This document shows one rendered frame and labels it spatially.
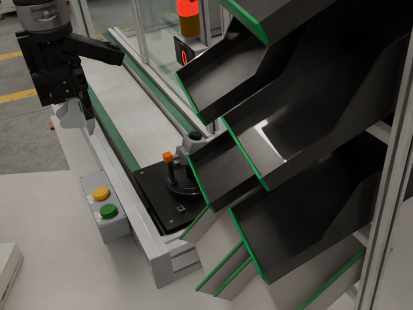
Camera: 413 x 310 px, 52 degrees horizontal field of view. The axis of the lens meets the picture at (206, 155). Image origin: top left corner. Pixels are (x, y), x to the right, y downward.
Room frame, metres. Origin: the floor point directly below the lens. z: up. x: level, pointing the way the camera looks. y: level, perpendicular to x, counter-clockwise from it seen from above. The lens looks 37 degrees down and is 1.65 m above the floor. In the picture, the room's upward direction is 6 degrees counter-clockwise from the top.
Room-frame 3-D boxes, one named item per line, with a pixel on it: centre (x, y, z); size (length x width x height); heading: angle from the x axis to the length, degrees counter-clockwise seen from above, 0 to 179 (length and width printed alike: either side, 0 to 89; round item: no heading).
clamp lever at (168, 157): (0.79, 0.08, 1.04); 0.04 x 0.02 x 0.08; 112
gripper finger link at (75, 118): (0.66, 0.22, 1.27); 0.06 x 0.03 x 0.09; 113
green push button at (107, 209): (0.73, 0.24, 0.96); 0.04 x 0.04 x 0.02
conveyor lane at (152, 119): (1.09, 0.13, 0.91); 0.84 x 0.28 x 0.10; 22
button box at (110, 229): (0.80, 0.27, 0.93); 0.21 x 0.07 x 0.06; 22
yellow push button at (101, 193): (0.80, 0.27, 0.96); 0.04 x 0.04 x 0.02
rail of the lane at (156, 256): (1.00, 0.29, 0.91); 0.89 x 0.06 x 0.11; 22
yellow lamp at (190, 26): (1.02, 0.00, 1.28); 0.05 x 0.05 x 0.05
